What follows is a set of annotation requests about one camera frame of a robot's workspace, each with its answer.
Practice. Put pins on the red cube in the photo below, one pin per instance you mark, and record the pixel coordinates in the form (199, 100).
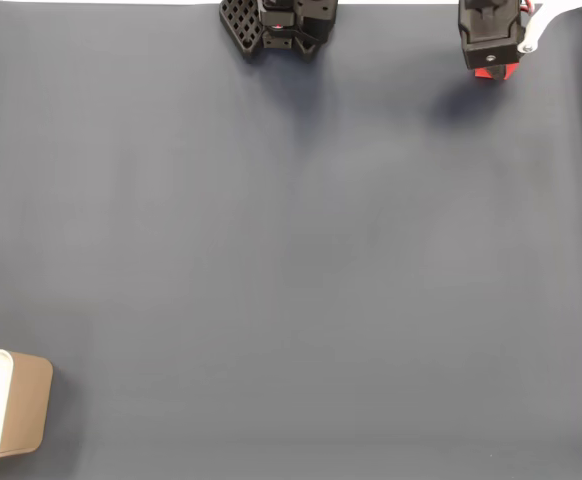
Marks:
(480, 73)

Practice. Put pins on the beige box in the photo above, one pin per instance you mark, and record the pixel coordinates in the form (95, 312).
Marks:
(26, 405)

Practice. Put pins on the blue grey table mat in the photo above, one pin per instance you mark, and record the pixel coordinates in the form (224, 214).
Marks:
(291, 300)

